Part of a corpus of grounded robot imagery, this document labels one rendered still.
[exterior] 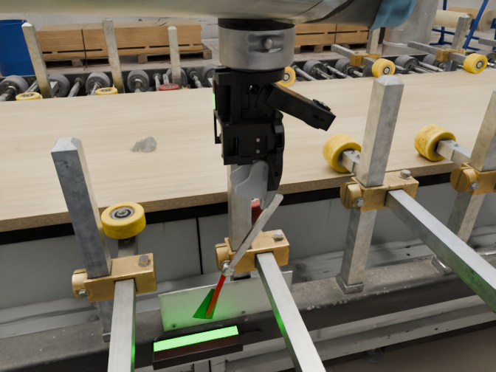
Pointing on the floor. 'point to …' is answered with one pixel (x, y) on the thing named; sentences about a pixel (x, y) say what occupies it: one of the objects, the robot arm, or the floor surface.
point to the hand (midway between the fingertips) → (267, 200)
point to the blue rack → (469, 29)
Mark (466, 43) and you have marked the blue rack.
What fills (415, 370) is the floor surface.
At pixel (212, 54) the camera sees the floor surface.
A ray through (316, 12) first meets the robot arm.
